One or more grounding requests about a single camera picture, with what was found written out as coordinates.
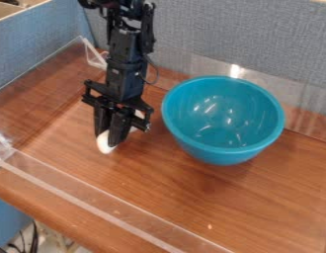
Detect clear acrylic corner bracket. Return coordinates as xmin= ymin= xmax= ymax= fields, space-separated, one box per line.
xmin=81 ymin=38 xmax=107 ymax=70

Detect clear acrylic back barrier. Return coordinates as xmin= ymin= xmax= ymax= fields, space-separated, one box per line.
xmin=150 ymin=43 xmax=326 ymax=141

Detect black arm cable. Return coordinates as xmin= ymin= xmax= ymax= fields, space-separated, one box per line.
xmin=139 ymin=55 xmax=161 ymax=85

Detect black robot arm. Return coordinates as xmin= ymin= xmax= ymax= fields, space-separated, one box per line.
xmin=77 ymin=0 xmax=156 ymax=153

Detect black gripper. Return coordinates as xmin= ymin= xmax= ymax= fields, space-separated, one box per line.
xmin=81 ymin=65 xmax=154 ymax=147

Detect black floor cables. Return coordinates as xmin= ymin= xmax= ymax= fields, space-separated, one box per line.
xmin=0 ymin=219 xmax=41 ymax=253

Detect clear acrylic barrier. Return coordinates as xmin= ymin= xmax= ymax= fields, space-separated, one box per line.
xmin=150 ymin=43 xmax=326 ymax=141
xmin=0 ymin=132 xmax=233 ymax=253

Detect white mushroom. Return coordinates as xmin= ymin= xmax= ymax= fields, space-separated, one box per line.
xmin=94 ymin=110 xmax=146 ymax=155

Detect blue plastic bowl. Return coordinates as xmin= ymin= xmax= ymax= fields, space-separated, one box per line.
xmin=161 ymin=75 xmax=284 ymax=165

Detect clear acrylic front barrier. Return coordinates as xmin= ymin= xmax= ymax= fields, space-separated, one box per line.
xmin=0 ymin=132 xmax=233 ymax=253

